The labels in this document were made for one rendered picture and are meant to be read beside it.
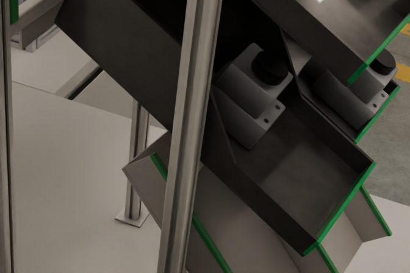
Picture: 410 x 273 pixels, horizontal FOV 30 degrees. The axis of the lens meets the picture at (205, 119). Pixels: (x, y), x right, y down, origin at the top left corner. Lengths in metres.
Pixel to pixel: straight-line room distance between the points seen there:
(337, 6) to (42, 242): 0.63
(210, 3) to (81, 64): 0.96
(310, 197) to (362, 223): 0.29
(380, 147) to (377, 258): 1.82
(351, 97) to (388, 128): 2.31
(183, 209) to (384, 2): 0.23
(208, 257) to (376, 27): 0.25
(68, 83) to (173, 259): 0.81
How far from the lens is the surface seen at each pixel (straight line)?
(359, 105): 0.76
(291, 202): 0.64
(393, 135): 3.03
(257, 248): 0.77
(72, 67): 1.46
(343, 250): 0.92
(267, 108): 0.65
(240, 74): 0.61
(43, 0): 0.67
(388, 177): 2.80
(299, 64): 0.79
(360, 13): 0.60
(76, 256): 1.06
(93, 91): 1.54
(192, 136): 0.57
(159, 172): 0.66
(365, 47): 0.57
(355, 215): 0.94
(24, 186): 1.17
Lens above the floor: 1.61
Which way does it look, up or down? 34 degrees down
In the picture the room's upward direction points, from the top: 8 degrees clockwise
